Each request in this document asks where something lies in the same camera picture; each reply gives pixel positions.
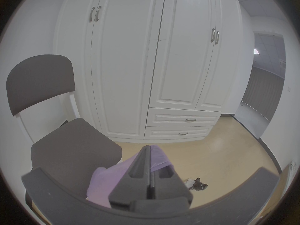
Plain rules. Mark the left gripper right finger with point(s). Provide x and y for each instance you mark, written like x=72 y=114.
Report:
x=171 y=186

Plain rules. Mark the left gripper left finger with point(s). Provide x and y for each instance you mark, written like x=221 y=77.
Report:
x=136 y=186

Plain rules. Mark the purple plastic bag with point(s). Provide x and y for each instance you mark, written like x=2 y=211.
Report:
x=110 y=177

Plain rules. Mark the black plastic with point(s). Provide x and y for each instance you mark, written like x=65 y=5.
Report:
x=198 y=185

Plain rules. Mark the white chair dark grey seat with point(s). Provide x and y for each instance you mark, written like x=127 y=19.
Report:
x=70 y=146

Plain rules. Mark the white wardrobe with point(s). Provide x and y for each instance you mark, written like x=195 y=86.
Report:
x=131 y=55

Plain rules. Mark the ceiling light panel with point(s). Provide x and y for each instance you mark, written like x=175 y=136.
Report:
x=257 y=51

